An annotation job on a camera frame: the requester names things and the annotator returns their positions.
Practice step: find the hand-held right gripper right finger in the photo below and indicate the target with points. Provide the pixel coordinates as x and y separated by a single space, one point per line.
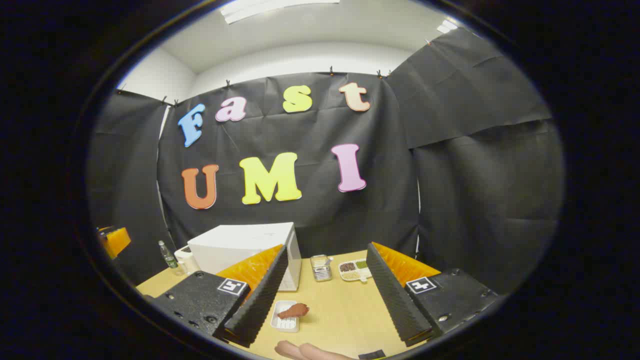
395 300

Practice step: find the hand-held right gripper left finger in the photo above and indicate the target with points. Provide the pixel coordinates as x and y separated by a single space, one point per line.
260 305

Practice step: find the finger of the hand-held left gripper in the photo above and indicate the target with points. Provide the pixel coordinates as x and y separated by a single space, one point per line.
117 241

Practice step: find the red-brown meat piece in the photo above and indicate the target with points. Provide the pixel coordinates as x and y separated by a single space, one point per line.
295 311

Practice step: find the white microwave oven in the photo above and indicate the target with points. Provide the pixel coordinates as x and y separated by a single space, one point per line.
240 245

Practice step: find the small white rectangular tray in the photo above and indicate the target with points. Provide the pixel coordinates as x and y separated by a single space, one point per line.
286 326

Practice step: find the white divided dish with beans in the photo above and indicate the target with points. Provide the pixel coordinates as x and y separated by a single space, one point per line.
352 272

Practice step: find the clear plastic water bottle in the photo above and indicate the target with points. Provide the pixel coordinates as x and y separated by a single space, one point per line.
168 257

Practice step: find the white toaster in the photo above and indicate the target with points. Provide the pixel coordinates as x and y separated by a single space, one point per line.
185 259

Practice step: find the black backdrop cloth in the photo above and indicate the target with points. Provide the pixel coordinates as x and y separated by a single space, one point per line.
310 215

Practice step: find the ceiling light panel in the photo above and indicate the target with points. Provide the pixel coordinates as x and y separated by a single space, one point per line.
447 26
270 7

